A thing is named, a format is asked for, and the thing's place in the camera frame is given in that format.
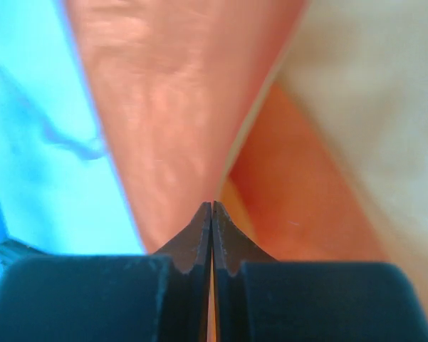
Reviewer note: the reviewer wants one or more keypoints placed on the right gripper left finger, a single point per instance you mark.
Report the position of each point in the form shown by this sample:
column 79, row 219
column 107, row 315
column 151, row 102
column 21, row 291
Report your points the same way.
column 156, row 297

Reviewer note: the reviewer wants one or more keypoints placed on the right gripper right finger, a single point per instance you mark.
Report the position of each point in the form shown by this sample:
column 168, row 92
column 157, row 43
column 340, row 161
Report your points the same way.
column 258, row 298

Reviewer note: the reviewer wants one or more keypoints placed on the orange wrapping paper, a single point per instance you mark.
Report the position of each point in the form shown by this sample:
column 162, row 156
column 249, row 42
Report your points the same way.
column 307, row 119

